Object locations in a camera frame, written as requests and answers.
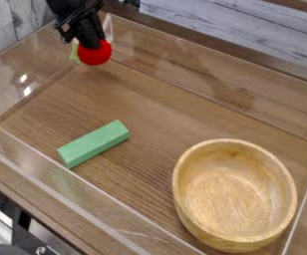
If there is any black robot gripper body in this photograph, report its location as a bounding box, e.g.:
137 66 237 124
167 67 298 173
46 0 104 43

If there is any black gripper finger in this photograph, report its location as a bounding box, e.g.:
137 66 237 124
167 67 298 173
75 14 106 49

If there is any red plush strawberry toy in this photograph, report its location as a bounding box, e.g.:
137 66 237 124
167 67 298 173
70 40 113 66

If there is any green rectangular block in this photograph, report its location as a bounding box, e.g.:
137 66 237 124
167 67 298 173
58 120 130 168

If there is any wooden bowl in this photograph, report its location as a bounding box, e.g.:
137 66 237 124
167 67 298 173
171 138 297 253

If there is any clear acrylic tray wall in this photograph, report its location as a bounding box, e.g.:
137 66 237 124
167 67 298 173
0 18 307 255

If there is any black table leg bracket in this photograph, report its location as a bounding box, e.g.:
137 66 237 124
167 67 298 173
11 210 59 255

